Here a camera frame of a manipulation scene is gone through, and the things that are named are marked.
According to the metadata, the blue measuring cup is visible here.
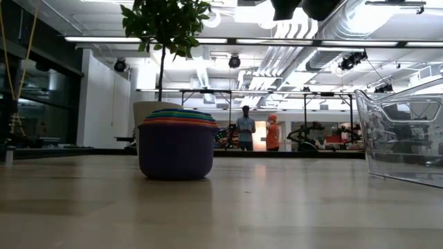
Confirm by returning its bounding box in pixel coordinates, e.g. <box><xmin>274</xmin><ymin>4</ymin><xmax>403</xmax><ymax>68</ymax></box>
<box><xmin>152</xmin><ymin>108</ymin><xmax>213</xmax><ymax>115</ymax></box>

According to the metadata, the green measuring cup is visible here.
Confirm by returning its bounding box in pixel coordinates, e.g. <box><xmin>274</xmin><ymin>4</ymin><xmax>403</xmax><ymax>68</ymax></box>
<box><xmin>147</xmin><ymin>111</ymin><xmax>216</xmax><ymax>120</ymax></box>

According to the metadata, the red measuring cup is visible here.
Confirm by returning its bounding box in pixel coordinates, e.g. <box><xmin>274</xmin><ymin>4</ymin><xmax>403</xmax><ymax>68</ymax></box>
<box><xmin>143</xmin><ymin>116</ymin><xmax>219</xmax><ymax>122</ymax></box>

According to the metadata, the orange measuring cup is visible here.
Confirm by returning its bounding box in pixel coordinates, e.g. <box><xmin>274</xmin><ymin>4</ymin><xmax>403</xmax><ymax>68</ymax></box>
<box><xmin>140</xmin><ymin>119</ymin><xmax>220</xmax><ymax>127</ymax></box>

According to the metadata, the purple measuring cup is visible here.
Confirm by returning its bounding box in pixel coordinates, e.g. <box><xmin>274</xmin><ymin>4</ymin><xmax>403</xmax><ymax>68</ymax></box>
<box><xmin>137</xmin><ymin>123</ymin><xmax>221</xmax><ymax>181</ymax></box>

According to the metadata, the clear plastic basket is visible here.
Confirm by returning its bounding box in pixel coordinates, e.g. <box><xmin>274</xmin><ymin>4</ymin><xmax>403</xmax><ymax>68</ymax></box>
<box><xmin>353</xmin><ymin>77</ymin><xmax>443</xmax><ymax>190</ymax></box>

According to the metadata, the ceiling light strip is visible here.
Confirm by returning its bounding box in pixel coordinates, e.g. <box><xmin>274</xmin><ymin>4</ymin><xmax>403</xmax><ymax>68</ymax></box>
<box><xmin>321</xmin><ymin>41</ymin><xmax>399</xmax><ymax>47</ymax></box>
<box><xmin>236</xmin><ymin>39</ymin><xmax>314</xmax><ymax>45</ymax></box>
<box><xmin>406</xmin><ymin>41</ymin><xmax>443</xmax><ymax>48</ymax></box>
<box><xmin>64</xmin><ymin>36</ymin><xmax>143</xmax><ymax>43</ymax></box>
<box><xmin>196</xmin><ymin>37</ymin><xmax>228</xmax><ymax>44</ymax></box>

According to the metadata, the green leafy plant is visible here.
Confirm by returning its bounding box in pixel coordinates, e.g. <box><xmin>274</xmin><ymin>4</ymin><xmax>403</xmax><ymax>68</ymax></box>
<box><xmin>120</xmin><ymin>0</ymin><xmax>213</xmax><ymax>103</ymax></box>

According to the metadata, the person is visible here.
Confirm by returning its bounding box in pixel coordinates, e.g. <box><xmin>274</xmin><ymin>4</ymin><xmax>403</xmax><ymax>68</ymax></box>
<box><xmin>265</xmin><ymin>113</ymin><xmax>280</xmax><ymax>152</ymax></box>
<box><xmin>235</xmin><ymin>105</ymin><xmax>257</xmax><ymax>152</ymax></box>

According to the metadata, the black metal rig frame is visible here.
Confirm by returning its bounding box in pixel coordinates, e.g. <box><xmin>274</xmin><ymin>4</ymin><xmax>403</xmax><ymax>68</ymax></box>
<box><xmin>302</xmin><ymin>91</ymin><xmax>354</xmax><ymax>142</ymax></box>
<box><xmin>179</xmin><ymin>89</ymin><xmax>233</xmax><ymax>149</ymax></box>

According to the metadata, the black table frame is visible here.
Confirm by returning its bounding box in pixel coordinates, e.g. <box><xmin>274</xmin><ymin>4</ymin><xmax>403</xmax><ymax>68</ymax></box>
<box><xmin>0</xmin><ymin>147</ymin><xmax>366</xmax><ymax>160</ymax></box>

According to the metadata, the yellow cable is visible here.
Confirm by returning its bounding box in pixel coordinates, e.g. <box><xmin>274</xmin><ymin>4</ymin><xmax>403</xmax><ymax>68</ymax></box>
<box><xmin>0</xmin><ymin>0</ymin><xmax>39</xmax><ymax>138</ymax></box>

